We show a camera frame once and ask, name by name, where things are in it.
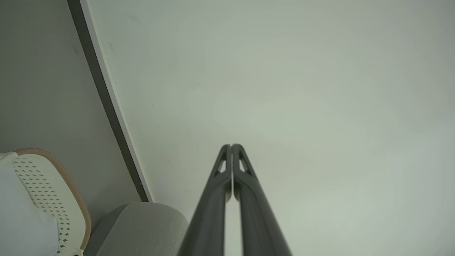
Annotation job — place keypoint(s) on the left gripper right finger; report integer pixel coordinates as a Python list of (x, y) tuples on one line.
[(256, 220)]

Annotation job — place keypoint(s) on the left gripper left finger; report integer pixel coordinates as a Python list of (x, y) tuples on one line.
[(213, 213)]

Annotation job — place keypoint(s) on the white perforated laundry basket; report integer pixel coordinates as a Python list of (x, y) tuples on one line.
[(46, 188)]

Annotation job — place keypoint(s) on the grey fabric sofa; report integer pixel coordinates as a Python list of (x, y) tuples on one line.
[(142, 231)]

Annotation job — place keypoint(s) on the white and black baseboard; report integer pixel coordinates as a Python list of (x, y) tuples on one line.
[(107, 96)]

